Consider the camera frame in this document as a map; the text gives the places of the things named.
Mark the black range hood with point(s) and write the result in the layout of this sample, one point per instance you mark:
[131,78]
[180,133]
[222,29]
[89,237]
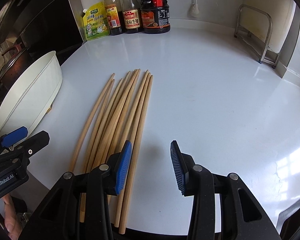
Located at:
[52,17]

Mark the slim yellow-cap glass bottle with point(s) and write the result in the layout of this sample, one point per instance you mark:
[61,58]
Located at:
[113,17]

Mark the clear soy sauce bottle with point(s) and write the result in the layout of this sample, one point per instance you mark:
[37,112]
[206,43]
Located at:
[132,17]

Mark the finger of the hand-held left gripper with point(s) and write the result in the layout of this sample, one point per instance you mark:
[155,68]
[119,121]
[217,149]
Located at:
[35,142]
[15,135]

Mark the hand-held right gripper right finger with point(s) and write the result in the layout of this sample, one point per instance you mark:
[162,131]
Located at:
[177,165]

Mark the white oval plastic basin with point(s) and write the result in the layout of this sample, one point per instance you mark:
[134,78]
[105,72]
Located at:
[35,87]

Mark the pile of wooden chopsticks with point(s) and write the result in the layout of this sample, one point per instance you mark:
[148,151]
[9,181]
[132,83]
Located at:
[115,115]

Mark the stainless steel rack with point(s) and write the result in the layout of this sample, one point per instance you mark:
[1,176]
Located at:
[266,52]

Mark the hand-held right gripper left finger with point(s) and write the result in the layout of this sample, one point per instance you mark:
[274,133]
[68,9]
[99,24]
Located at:
[123,165]

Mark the dark pot with glass lid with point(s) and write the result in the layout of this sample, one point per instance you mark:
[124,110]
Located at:
[12,65]

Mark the person's left hand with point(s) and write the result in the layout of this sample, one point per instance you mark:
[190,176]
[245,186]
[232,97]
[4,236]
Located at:
[11,217]

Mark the green seasoning pouch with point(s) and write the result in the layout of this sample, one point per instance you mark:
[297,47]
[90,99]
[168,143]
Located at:
[96,22]

